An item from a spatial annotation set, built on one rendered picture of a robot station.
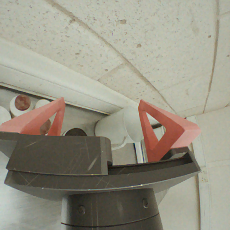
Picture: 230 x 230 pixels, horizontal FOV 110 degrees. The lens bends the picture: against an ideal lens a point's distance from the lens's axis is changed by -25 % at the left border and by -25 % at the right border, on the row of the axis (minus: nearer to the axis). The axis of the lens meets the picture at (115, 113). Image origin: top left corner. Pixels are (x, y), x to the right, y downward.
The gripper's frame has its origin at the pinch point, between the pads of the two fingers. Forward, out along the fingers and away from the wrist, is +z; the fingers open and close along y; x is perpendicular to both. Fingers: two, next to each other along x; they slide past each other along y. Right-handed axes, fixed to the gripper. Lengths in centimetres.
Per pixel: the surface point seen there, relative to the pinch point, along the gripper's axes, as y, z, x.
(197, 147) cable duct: -87, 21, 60
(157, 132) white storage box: -43, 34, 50
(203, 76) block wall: -36.8, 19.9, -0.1
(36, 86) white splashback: 16.3, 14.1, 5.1
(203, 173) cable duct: -88, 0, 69
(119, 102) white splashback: -7.8, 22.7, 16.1
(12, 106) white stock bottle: 18.0, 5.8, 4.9
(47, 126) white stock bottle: 10.1, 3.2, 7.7
